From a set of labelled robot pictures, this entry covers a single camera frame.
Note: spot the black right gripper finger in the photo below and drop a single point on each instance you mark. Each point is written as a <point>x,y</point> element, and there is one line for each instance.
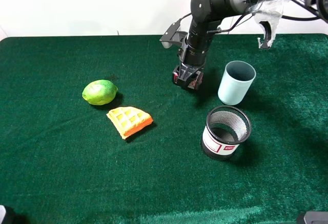
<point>196,80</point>

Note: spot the black red small box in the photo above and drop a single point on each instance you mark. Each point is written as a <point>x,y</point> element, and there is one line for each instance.
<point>184,69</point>

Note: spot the light blue cup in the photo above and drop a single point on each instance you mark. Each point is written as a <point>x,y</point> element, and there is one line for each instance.
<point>236,81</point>

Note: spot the green velvet table cloth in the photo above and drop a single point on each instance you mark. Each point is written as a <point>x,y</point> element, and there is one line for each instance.
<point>63,161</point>

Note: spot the black mesh pen holder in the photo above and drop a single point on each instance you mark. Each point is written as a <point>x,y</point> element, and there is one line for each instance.
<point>227,127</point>

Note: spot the orange waffle piece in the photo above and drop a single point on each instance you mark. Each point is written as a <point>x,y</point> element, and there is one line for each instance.
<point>129,120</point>

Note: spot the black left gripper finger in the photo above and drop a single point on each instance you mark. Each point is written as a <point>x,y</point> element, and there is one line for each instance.
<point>183,80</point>

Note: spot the clear plastic wrap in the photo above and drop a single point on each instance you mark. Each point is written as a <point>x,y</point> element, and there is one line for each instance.
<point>267,14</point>

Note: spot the green lime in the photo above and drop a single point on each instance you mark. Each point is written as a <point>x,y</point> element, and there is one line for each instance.
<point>99,92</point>

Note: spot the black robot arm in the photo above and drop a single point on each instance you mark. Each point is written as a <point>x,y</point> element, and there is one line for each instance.
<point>207,15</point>

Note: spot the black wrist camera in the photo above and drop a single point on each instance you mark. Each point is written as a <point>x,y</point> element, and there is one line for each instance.
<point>173,36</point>

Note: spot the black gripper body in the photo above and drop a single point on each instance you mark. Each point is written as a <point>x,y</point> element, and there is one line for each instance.
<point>191,59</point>

